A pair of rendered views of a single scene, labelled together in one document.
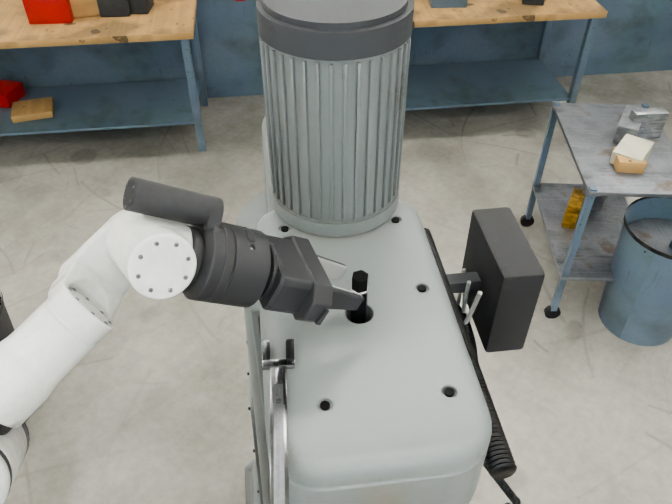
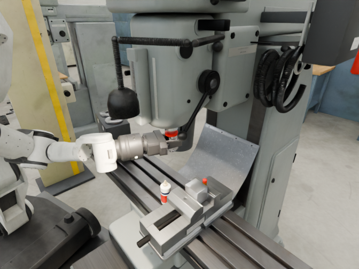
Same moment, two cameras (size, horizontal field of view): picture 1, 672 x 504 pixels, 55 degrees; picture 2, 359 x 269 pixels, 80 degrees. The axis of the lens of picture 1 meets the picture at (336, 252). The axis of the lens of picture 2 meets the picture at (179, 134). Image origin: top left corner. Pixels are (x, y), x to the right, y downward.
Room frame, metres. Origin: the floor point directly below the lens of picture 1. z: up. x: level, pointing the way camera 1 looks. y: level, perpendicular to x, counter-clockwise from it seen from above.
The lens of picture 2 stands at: (0.21, -0.59, 1.62)
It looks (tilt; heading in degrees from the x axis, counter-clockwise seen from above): 29 degrees down; 55
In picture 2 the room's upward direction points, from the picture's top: straight up
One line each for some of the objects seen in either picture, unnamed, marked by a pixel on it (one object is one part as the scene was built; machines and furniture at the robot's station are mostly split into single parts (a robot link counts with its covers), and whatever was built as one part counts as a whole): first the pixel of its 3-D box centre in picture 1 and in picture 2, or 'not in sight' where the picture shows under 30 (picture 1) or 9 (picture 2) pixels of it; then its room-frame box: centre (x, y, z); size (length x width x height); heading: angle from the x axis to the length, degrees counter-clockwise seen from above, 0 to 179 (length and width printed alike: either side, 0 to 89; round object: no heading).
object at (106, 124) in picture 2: not in sight; (114, 132); (0.51, 0.46, 1.07); 0.22 x 0.12 x 0.20; 87
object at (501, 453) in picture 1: (452, 332); not in sight; (0.62, -0.17, 1.79); 0.45 x 0.04 x 0.04; 7
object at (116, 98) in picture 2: not in sight; (123, 100); (0.37, -0.13, 1.45); 0.07 x 0.07 x 0.06
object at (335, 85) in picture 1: (335, 107); not in sight; (0.82, 0.00, 2.05); 0.20 x 0.20 x 0.32
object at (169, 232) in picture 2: not in sight; (189, 206); (0.56, -0.16, 1.02); 0.35 x 0.15 x 0.11; 6
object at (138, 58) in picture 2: not in sight; (140, 88); (0.46, -0.04, 1.45); 0.04 x 0.04 x 0.21; 7
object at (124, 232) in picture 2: not in sight; (173, 217); (0.57, -0.03, 0.83); 0.50 x 0.35 x 0.12; 7
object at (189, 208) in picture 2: not in sight; (184, 203); (0.53, -0.17, 1.06); 0.12 x 0.06 x 0.04; 96
